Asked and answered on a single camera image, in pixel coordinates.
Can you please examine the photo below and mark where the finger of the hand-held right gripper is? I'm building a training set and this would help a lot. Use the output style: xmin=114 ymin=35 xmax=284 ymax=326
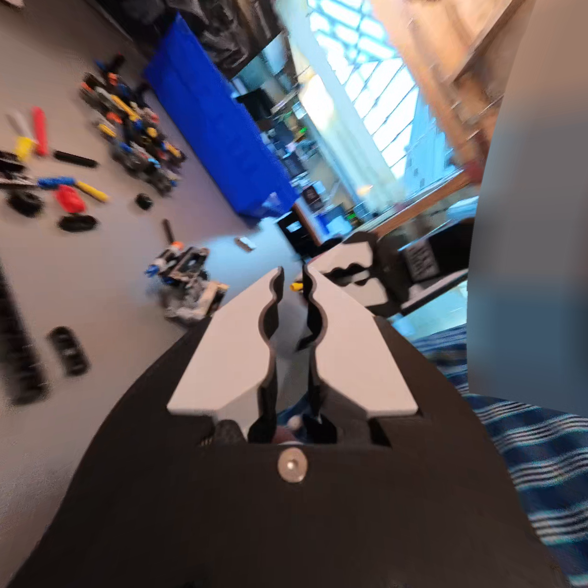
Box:
xmin=337 ymin=275 xmax=392 ymax=319
xmin=307 ymin=241 xmax=375 ymax=277

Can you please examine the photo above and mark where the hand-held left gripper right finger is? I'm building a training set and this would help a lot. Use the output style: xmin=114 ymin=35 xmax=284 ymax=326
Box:
xmin=296 ymin=264 xmax=420 ymax=442

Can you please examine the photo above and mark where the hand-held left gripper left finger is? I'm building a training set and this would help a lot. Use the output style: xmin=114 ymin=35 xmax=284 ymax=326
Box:
xmin=167 ymin=266 xmax=285 ymax=443

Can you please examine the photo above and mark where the small lego engine assembly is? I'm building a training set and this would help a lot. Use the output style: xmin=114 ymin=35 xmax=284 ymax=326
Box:
xmin=146 ymin=243 xmax=230 ymax=325

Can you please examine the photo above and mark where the short holed black lego beam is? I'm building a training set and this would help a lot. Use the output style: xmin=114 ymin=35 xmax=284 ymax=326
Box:
xmin=48 ymin=326 xmax=91 ymax=377

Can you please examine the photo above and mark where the short rounded black lego beam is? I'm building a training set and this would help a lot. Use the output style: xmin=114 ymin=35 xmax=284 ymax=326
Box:
xmin=58 ymin=214 xmax=98 ymax=232

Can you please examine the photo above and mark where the long black lego beam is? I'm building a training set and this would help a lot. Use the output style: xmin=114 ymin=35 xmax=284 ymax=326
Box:
xmin=0 ymin=259 xmax=50 ymax=406

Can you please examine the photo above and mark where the long yellow lego pin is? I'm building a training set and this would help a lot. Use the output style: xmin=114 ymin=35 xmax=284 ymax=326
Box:
xmin=75 ymin=180 xmax=110 ymax=204

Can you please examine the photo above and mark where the red lego connector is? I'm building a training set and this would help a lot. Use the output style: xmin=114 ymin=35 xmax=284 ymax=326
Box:
xmin=55 ymin=184 xmax=87 ymax=215

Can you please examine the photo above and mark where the large multicoloured lego assembly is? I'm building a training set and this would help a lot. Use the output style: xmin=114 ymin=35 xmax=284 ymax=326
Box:
xmin=79 ymin=54 xmax=187 ymax=197

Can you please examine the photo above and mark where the black lego tube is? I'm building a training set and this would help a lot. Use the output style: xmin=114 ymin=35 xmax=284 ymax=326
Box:
xmin=53 ymin=150 xmax=99 ymax=169

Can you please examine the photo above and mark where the large black lego gear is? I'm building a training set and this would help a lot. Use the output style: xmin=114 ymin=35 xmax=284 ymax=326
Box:
xmin=6 ymin=190 xmax=45 ymax=217

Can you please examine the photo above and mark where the black lego connector cluster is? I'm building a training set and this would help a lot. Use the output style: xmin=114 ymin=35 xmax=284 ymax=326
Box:
xmin=0 ymin=151 xmax=38 ymax=189

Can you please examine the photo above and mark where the long red lego axle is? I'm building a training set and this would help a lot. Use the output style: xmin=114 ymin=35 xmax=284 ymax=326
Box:
xmin=31 ymin=106 xmax=50 ymax=157

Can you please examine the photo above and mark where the grey lego axle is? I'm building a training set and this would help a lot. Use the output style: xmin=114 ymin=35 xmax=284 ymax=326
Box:
xmin=6 ymin=112 xmax=34 ymax=139

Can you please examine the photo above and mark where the black cabinet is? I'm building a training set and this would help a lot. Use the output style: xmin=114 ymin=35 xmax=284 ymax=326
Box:
xmin=276 ymin=209 xmax=343 ymax=259

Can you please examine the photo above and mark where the large window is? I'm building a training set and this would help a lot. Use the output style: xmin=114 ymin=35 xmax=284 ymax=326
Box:
xmin=287 ymin=0 xmax=460 ymax=184

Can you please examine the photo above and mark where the blue cloth cover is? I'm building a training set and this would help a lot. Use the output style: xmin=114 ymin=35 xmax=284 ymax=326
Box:
xmin=143 ymin=12 xmax=300 ymax=219

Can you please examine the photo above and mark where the blue plaid shirt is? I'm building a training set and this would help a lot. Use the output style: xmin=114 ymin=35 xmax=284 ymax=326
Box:
xmin=413 ymin=323 xmax=588 ymax=588

